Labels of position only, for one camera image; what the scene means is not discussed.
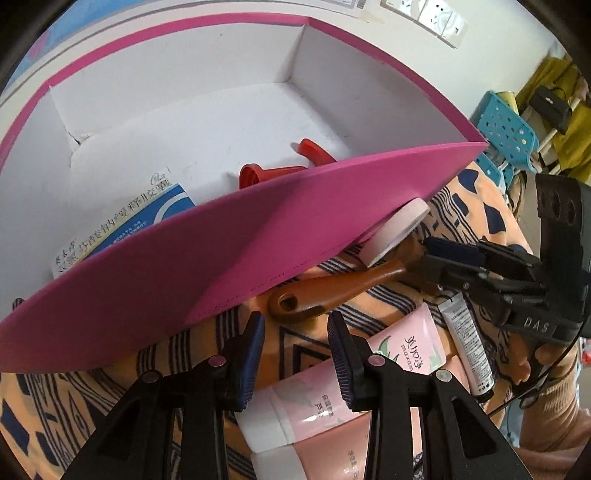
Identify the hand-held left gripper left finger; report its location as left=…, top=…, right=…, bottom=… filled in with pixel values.
left=60, top=311, right=266, bottom=480

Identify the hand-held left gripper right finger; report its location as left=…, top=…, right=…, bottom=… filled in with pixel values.
left=327, top=311, right=532, bottom=480

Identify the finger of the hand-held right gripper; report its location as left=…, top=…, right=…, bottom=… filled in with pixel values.
left=422, top=237, right=540, bottom=278
left=419, top=255, right=513, bottom=308

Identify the white tape roll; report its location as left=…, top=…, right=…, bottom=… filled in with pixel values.
left=359, top=197, right=433, bottom=269

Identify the pink tube with white cap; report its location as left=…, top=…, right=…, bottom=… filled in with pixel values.
left=233, top=302, right=452, bottom=456

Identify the brown wooden handled brush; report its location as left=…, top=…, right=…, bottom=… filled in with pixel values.
left=267, top=235, right=431, bottom=325

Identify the magenta cardboard box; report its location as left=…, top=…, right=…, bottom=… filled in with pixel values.
left=0, top=14, right=490, bottom=374

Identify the person's right forearm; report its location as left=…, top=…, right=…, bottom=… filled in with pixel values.
left=501, top=357, right=591, bottom=480

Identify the person's right hand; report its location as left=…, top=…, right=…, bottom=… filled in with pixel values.
left=503, top=339, right=561, bottom=386

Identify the orange patterned cloth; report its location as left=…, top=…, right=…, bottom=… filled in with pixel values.
left=0, top=159, right=546, bottom=480

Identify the small white tube black cap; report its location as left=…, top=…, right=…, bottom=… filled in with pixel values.
left=436, top=295, right=498, bottom=401

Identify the yellow garment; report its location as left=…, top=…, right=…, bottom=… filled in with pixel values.
left=516, top=54, right=591, bottom=172

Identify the pink tube with white band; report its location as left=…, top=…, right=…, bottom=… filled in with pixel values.
left=252, top=410, right=385, bottom=480

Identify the black bag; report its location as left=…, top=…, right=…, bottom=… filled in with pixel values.
left=528, top=85, right=574, bottom=136

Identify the blue plastic basket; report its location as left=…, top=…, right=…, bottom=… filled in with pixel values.
left=471, top=90, right=542, bottom=186

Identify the red plastic piece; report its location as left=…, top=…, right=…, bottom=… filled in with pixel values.
left=239, top=163, right=315, bottom=191
left=290, top=137, right=339, bottom=167

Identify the blue white medicine box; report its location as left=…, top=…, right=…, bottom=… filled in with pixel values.
left=51, top=173, right=197, bottom=278

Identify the white wall switch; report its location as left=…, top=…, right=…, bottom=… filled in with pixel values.
left=443, top=17, right=468, bottom=50

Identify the white wall socket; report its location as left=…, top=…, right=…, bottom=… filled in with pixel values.
left=417, top=0, right=458, bottom=33
left=380, top=0, right=422, bottom=14

